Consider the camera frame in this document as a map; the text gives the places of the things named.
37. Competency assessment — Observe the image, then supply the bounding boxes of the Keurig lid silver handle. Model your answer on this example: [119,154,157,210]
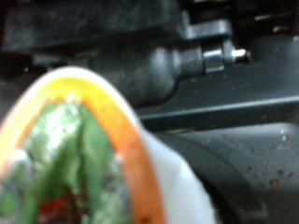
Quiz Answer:
[0,0,299,132]

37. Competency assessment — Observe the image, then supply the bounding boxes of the white coffee pod orange rim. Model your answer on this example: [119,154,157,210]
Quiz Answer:
[0,65,220,224]

